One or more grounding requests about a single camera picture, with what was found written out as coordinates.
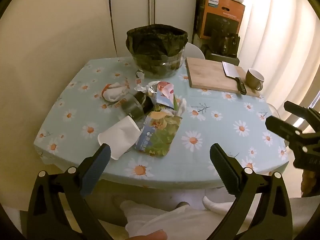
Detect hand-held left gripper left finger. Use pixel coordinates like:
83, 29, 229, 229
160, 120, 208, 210
26, 143, 113, 240

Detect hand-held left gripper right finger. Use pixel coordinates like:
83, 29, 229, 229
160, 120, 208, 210
209, 143, 293, 240

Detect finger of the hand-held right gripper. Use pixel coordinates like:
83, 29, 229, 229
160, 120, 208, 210
284, 101, 320, 123
265, 116, 304, 142

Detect white paper cup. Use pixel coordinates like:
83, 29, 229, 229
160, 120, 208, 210
97, 116, 142, 160

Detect green printed snack packet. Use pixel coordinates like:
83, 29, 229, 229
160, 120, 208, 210
135, 110, 183, 157

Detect white tissue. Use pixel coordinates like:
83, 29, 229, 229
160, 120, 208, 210
102, 82, 130, 103

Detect clear bin with black bag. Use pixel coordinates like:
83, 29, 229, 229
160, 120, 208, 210
126, 24, 188, 78

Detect person's left hand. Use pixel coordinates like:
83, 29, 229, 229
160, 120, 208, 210
129, 231, 168, 240

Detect beige mug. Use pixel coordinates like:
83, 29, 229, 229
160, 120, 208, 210
244, 68, 265, 92

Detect floral light blue tablecloth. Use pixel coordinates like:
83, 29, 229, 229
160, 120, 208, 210
34, 57, 290, 189

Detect person's white trousers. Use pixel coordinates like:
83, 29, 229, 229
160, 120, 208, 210
119, 194, 320, 240

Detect cream curtain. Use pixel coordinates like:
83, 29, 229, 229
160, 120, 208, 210
225, 0, 320, 133

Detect crumpled green and white wrapper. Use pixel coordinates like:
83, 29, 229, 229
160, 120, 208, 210
172, 97, 187, 118

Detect grey stool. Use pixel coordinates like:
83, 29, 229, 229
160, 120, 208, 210
207, 52, 240, 67

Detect wooden cutting board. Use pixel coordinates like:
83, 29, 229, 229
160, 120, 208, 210
185, 57, 262, 98

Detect crumpled silver foil wrapper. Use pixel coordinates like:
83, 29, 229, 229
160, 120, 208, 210
134, 81, 158, 97

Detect pink and blue torn packet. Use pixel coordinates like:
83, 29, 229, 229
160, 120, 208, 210
147, 81, 175, 109

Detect dark storage bag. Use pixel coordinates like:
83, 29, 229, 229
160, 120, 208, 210
209, 29, 240, 57

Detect white chair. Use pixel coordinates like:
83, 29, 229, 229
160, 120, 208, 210
184, 42, 205, 59

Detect orange and black cardboard box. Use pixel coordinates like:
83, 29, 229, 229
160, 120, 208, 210
197, 0, 245, 40

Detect metal rods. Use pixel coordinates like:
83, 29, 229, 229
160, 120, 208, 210
147, 0, 156, 26

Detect cleaver with black handle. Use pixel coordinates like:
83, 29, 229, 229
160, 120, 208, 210
222, 61, 247, 95

